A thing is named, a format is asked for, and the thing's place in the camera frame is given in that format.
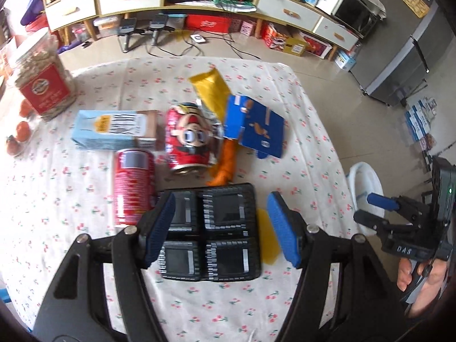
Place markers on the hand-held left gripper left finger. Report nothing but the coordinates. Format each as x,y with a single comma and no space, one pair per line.
161,228

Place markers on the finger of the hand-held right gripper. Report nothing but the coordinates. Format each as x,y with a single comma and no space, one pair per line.
368,219
383,201

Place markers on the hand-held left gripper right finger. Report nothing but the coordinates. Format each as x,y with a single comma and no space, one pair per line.
285,231

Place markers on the white plastic bucket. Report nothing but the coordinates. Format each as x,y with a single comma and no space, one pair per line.
359,181

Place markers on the red white drink can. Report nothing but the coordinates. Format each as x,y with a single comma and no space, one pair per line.
131,185

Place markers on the black plastic compartment tray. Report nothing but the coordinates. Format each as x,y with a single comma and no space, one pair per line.
224,210

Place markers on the orange plastic wrapper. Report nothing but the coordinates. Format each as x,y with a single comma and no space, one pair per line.
226,164

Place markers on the red cartoon drink can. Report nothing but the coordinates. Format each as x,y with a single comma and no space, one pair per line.
188,131

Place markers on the blue cardboard box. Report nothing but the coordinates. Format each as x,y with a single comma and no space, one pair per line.
256,128

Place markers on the light blue drink carton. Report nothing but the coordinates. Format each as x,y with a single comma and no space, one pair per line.
103,128

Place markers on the yellow snack wrapper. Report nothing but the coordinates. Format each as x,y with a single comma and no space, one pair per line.
210,89

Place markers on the person's right hand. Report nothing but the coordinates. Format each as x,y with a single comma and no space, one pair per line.
433,281

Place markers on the stack of blue white boxes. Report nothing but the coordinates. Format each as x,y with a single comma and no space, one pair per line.
420,121

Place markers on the cherry print tablecloth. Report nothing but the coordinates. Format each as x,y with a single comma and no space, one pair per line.
53,192

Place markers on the grey refrigerator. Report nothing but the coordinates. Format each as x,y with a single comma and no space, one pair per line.
399,67

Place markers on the blue white box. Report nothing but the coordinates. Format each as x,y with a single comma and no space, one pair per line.
345,60

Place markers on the clear jar with red label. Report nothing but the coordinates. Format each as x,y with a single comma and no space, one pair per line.
46,85

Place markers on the black microwave oven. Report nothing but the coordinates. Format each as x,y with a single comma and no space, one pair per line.
352,14

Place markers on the colourful printed cardboard box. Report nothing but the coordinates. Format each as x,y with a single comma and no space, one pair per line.
281,41

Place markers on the white round adapter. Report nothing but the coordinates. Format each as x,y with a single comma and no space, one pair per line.
198,39

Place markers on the yellow paper note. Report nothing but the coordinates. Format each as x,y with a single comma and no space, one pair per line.
416,3

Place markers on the pink patterned box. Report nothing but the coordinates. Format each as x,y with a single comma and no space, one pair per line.
244,26

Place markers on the red flat box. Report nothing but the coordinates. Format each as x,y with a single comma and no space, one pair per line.
208,23

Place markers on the green white plastic bag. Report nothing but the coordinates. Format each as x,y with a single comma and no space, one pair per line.
235,4

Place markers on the purple plastic container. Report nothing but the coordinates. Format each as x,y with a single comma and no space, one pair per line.
30,10

